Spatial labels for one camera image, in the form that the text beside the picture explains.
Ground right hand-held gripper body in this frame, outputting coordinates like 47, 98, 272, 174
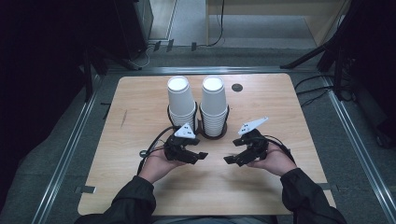
237, 116, 270, 163

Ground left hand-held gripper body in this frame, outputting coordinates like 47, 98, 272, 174
163, 122, 202, 162

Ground black wire cup holder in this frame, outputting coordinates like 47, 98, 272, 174
197, 104, 231, 141
166, 100, 201, 135

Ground stack of white paper cups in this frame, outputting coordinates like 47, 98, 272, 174
200, 75, 229, 138
166, 75, 198, 132

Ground person's right hand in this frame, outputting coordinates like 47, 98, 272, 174
247, 142, 299, 178

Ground person's left hand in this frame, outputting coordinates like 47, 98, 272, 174
138, 147, 187, 185

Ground black tape marks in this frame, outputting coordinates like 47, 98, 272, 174
99, 101, 113, 121

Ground black metal stand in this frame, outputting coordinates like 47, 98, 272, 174
81, 46, 143, 103

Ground black tripod stand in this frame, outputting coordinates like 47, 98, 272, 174
279, 0, 396, 102

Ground black cabinet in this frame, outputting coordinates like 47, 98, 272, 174
113, 0, 154, 61

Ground light wooden furniture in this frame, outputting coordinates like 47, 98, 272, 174
205, 0, 352, 48

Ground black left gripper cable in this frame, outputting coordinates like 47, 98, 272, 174
136, 125, 179, 175

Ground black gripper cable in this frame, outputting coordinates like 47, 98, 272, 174
136, 125, 179, 175
263, 134, 297, 165

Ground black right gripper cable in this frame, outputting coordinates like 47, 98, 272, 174
263, 134, 297, 165

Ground metal floor rail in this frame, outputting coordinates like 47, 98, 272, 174
321, 74, 396, 224
105, 65, 319, 76
30, 74, 105, 224

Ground black floor cables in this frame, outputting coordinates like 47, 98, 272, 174
293, 73, 337, 108

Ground white floor cable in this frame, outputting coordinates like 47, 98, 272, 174
132, 43, 157, 69

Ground hanging black cable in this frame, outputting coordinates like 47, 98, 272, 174
206, 0, 226, 49

